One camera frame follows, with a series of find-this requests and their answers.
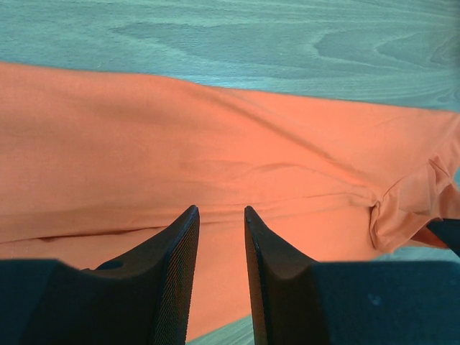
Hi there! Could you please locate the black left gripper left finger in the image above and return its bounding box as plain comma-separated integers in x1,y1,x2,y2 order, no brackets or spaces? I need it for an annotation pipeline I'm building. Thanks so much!
1,206,200,344

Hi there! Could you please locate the orange t-shirt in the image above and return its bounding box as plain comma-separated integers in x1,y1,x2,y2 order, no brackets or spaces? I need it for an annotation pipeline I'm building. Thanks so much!
1,63,459,340

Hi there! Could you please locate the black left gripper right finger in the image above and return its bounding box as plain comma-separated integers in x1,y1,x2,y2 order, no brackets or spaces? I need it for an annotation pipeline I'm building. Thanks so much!
244,207,459,344

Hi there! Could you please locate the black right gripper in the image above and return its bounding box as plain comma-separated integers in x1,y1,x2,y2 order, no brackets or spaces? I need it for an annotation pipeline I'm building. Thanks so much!
427,218,460,257

